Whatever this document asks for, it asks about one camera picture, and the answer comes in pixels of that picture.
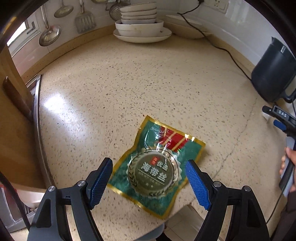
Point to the stack of white bowls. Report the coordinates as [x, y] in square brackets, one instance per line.
[139, 23]

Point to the hanging slotted spatula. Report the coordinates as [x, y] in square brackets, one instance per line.
[84, 20]

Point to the person right hand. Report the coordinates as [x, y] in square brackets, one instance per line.
[291, 155]

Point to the hanging steel ladle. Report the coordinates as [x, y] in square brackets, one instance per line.
[51, 33]

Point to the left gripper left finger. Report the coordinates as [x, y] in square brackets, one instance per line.
[50, 221]

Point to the black electric kettle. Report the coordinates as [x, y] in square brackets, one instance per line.
[274, 73]

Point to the blue plastic trash bucket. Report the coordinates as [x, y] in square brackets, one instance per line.
[153, 234]

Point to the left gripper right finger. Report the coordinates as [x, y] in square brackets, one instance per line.
[247, 220]

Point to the wide white bowls by wall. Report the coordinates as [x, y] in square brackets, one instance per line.
[181, 28]

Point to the wooden cutting board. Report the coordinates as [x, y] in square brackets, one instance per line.
[19, 162]

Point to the green gold seaweed packet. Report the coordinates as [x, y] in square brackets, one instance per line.
[152, 172]

